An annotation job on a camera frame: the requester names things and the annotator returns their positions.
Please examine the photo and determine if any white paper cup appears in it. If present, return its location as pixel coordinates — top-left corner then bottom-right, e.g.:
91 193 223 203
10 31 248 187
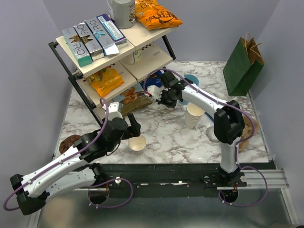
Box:
128 134 147 154

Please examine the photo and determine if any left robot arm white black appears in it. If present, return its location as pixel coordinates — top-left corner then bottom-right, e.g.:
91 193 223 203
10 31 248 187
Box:
10 114 141 215

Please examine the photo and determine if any blue snack bag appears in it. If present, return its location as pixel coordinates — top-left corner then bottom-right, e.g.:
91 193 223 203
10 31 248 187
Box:
145 70 163 90

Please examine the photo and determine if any stack of white paper cups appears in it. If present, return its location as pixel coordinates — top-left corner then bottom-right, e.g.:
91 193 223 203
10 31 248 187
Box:
185 103 205 128

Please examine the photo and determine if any brown snack bag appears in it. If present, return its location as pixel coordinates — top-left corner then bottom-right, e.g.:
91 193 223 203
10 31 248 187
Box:
117 84 152 116

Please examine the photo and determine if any light blue cup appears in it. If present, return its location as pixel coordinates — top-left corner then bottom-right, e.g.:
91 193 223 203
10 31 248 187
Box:
179 74 199 105

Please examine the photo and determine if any yellow snack bag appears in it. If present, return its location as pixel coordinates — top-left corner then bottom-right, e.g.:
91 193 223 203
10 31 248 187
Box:
86 67 124 97

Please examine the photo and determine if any silver glitter pouch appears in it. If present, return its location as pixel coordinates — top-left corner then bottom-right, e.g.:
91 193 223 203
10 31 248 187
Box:
206 126 219 143

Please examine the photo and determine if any purple white box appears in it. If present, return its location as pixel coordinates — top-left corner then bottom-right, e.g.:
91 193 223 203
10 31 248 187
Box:
96 14 128 49

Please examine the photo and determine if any blue RO box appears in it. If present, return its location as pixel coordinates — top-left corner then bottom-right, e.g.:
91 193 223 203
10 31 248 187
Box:
85 18 119 57

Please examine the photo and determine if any brown RO box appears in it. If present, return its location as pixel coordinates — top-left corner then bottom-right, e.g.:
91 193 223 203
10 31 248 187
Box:
73 22 105 61

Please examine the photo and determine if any orange chips bag top shelf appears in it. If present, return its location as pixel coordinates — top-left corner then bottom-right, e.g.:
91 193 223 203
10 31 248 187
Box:
135 0 183 30

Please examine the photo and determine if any teal RO box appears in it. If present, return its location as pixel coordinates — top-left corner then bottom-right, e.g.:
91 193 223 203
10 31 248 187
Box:
62 27 92 67

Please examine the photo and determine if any green paper bag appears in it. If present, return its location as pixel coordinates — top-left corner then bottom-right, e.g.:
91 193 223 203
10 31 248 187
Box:
223 33 264 96

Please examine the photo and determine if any grey canister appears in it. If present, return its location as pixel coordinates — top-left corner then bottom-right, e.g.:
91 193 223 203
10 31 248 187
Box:
107 0 136 29

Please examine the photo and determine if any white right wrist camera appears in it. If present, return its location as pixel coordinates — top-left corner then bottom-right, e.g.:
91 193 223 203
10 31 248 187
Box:
146 85 163 100

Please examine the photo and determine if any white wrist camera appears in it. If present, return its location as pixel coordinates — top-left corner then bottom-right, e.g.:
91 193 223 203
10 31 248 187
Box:
108 102 123 121
146 85 163 100

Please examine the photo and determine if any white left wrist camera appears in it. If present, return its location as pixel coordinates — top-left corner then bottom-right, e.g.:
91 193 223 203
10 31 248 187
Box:
108 102 123 121

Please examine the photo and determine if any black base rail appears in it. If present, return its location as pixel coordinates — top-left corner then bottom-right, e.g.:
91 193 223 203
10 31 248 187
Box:
73 162 252 199

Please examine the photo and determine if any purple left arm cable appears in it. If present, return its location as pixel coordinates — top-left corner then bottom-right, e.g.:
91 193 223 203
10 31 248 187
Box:
2 97 134 211

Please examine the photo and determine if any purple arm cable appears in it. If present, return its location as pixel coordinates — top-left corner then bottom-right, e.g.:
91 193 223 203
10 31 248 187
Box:
2 97 134 211
142 68 269 207

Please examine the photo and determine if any black frame beige shelf rack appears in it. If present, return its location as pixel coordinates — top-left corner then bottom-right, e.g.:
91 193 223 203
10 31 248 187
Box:
49 22 176 123

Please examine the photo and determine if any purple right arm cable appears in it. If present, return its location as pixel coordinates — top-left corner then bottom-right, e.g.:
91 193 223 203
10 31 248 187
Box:
142 68 269 207

